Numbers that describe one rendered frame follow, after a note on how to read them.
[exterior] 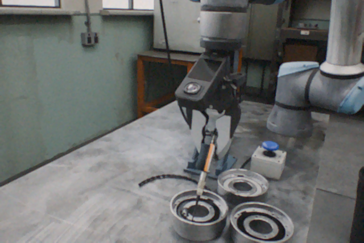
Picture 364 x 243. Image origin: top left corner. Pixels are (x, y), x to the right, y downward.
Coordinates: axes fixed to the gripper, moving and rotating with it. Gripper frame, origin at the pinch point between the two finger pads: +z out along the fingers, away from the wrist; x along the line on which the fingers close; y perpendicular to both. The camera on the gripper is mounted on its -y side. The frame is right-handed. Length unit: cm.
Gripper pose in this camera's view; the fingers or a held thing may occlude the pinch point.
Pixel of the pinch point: (209, 152)
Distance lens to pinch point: 56.2
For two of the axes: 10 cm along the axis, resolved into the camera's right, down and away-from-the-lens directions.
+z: -0.3, 9.5, 3.0
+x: -9.0, -1.6, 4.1
